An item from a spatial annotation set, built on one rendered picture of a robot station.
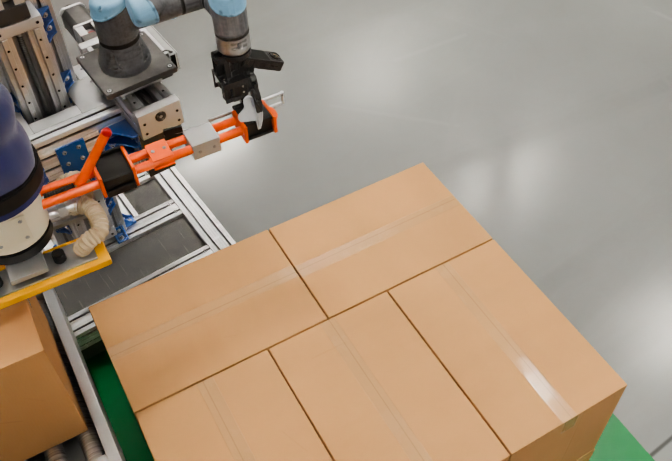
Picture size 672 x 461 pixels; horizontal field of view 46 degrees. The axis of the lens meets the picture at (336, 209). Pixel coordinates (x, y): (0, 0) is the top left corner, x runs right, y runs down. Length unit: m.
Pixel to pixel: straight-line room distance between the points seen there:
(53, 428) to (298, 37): 2.62
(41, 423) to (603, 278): 2.10
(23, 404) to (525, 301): 1.39
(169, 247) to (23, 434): 1.07
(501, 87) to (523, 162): 0.52
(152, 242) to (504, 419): 1.48
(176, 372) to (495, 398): 0.88
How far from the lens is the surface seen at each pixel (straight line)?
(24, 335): 1.95
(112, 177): 1.81
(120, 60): 2.35
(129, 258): 2.98
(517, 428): 2.19
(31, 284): 1.84
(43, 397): 2.05
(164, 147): 1.86
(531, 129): 3.74
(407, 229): 2.52
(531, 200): 3.42
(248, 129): 1.88
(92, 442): 2.22
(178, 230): 3.02
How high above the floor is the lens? 2.47
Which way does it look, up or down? 48 degrees down
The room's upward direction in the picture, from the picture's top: 1 degrees counter-clockwise
